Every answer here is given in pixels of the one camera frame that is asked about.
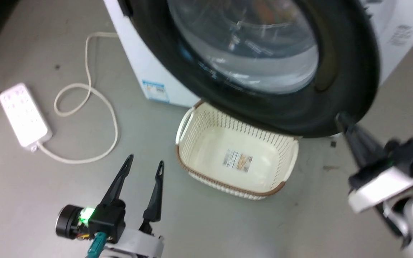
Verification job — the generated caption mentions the teal left gripper cable plug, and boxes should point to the teal left gripper cable plug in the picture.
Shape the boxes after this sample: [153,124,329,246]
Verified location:
[86,231,107,258]

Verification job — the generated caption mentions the blue white energy sticker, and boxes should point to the blue white energy sticker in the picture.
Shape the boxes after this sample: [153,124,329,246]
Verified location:
[142,79,170,104]

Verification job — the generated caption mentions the white power strip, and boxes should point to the white power strip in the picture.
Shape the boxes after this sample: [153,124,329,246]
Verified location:
[0,83,53,151]

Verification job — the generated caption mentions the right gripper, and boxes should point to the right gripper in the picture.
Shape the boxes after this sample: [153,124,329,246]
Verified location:
[335,112,413,214]

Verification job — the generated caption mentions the cream power strip cable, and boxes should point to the cream power strip cable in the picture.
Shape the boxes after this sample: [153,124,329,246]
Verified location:
[37,32,119,164]

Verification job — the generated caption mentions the cream perforated laundry basket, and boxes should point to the cream perforated laundry basket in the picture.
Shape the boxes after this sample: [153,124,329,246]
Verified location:
[175,100,299,200]

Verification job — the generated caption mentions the black round glass washer door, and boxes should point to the black round glass washer door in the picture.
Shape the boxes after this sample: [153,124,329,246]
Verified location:
[118,0,381,139]

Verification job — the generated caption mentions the paper label inside basket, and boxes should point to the paper label inside basket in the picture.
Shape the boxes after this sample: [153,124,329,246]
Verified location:
[222,149,253,172]

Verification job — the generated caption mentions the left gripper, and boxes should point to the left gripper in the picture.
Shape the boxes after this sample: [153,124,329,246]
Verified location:
[56,154,165,258]

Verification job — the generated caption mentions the white washing machine body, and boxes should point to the white washing machine body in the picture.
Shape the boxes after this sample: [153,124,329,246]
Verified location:
[103,0,413,109]

